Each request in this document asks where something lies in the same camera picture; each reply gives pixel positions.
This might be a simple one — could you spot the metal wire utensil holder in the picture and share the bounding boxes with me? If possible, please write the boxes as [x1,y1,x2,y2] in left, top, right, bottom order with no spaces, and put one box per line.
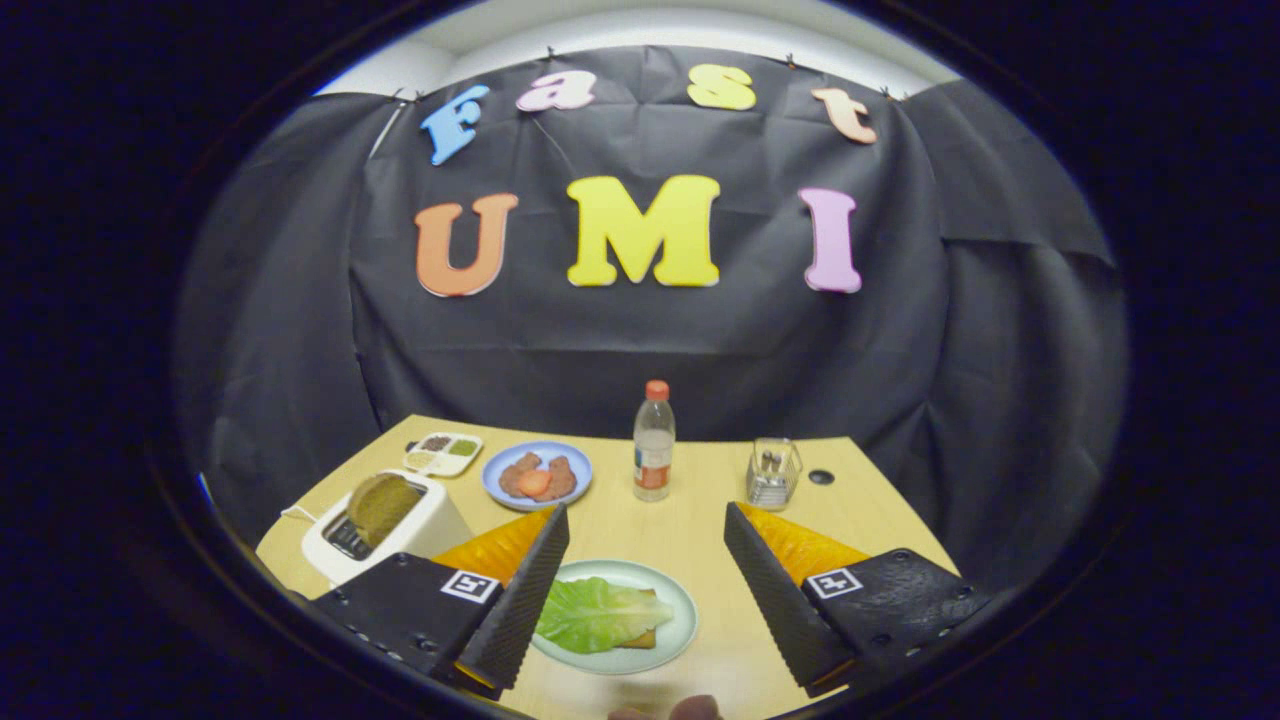
[746,437,803,512]

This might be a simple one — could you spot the green lettuce leaf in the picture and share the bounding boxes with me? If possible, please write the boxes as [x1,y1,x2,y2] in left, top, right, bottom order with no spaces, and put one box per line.
[536,577,674,655]

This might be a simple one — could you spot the red meat slices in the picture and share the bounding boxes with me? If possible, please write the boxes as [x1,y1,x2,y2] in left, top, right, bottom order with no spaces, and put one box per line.
[498,452,577,502]

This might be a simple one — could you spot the blue plate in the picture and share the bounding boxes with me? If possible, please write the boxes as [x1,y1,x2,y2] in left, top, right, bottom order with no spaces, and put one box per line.
[482,441,593,512]

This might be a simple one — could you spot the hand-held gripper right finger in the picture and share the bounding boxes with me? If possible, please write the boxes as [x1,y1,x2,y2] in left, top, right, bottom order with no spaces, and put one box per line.
[723,502,993,698]

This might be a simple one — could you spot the black backdrop cloth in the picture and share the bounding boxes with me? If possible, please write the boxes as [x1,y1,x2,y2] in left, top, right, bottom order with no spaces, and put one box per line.
[172,45,1131,591]

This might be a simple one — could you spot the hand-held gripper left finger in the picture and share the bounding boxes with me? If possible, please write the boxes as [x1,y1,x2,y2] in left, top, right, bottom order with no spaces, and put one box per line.
[335,503,570,699]

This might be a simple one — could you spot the pale green round plate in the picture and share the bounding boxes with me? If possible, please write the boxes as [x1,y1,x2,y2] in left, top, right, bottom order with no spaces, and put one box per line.
[530,560,698,676]

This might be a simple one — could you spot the white toaster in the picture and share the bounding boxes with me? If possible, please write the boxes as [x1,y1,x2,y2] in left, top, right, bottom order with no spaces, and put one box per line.
[301,470,476,586]

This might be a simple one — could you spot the white sectioned condiment tray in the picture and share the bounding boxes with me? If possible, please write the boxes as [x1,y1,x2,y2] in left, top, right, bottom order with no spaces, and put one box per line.
[403,432,484,478]

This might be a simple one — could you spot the clear red-capped water bottle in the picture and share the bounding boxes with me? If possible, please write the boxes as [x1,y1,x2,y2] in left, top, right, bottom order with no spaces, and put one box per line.
[633,380,677,503]

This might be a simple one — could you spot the bread slice under ham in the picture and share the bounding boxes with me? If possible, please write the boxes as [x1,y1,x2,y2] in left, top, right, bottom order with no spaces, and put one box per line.
[618,588,661,650]

